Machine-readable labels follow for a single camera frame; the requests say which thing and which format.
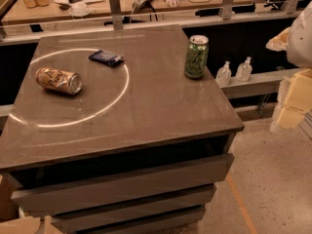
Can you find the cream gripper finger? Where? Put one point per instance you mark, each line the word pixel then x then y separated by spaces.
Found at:
pixel 279 42

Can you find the dark blue snack packet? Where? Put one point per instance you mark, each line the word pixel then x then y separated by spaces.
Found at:
pixel 106 58

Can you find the clear sanitizer bottle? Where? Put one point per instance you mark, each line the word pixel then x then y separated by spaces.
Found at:
pixel 223 75
pixel 244 70

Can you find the metal upright bracket left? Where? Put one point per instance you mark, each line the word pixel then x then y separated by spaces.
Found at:
pixel 116 14

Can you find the green soda can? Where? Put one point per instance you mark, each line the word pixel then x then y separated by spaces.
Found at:
pixel 196 56

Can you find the orange soda can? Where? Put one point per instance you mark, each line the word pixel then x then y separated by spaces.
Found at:
pixel 59 80

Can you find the grey drawer cabinet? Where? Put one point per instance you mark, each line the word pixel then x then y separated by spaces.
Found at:
pixel 139 148

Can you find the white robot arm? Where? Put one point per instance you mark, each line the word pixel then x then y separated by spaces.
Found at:
pixel 296 40

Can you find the metal upright bracket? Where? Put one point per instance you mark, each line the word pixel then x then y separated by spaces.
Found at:
pixel 116 14
pixel 225 12

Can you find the right clear sanitizer bottle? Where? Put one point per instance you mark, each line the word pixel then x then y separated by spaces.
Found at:
pixel 244 70

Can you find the metal upright bracket right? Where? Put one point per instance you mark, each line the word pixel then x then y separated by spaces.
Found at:
pixel 225 12

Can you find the left clear sanitizer bottle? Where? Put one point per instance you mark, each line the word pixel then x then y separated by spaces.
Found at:
pixel 223 75

